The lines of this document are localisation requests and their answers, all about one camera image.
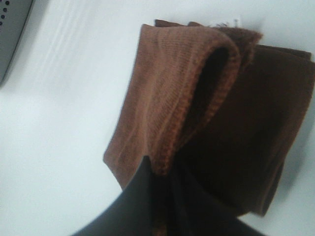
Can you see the brown towel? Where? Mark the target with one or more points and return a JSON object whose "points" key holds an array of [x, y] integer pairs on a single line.
{"points": [[214, 97]]}

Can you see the grey perforated plastic basket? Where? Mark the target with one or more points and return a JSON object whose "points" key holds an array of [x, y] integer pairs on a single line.
{"points": [[13, 16]]}

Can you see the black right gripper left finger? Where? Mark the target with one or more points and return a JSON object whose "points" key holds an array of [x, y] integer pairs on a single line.
{"points": [[140, 210]]}

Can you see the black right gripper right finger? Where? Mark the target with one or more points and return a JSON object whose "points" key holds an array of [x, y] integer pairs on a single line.
{"points": [[197, 213]]}

